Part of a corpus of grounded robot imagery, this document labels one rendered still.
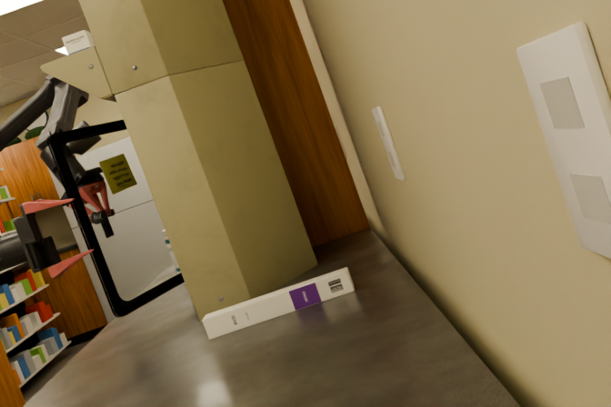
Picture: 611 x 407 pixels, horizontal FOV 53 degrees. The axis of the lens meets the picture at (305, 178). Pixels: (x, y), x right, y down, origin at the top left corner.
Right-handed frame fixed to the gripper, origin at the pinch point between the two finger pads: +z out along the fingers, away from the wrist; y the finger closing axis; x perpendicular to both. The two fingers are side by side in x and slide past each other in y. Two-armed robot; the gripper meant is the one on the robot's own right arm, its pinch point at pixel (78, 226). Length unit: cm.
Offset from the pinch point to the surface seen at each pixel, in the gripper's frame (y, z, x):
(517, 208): -9, 55, -66
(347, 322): -26, 40, -23
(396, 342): -26, 45, -37
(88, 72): 26.9, 8.9, 8.8
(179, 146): 7.8, 20.3, 8.8
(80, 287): -64, -215, 510
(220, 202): -4.9, 23.8, 9.7
